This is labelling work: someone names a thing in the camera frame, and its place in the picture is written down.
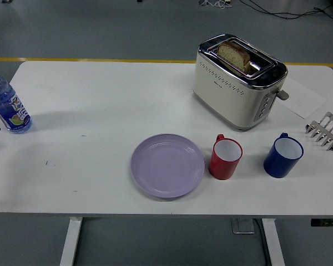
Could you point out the white table leg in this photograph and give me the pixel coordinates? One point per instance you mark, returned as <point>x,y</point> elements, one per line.
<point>273,242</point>
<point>71,241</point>

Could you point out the red enamel mug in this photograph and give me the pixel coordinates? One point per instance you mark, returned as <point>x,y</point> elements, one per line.
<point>224,159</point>

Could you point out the brown bread slice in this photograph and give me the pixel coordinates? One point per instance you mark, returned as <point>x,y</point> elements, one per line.
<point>234,56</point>

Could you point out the cream chrome toaster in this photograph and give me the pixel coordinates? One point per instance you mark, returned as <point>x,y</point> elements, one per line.
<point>236,86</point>

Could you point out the black desk height controller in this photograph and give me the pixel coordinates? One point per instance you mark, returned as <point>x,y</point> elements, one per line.
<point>327,222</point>

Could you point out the white paper sheet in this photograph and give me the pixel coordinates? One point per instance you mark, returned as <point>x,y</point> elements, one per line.
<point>302,99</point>

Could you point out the lilac round plate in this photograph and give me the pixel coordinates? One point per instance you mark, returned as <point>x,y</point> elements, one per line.
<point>167,165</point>

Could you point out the grey table control box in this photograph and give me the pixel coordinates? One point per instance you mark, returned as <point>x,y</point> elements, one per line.
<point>242,225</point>

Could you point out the clear blue-capped drink bottle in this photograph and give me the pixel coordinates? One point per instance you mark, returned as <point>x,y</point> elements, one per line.
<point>9,105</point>

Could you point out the silver metal toast rack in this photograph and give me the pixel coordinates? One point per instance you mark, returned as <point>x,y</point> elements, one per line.
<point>326,130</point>

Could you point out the blue enamel mug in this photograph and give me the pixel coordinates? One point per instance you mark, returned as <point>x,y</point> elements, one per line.
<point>282,156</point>

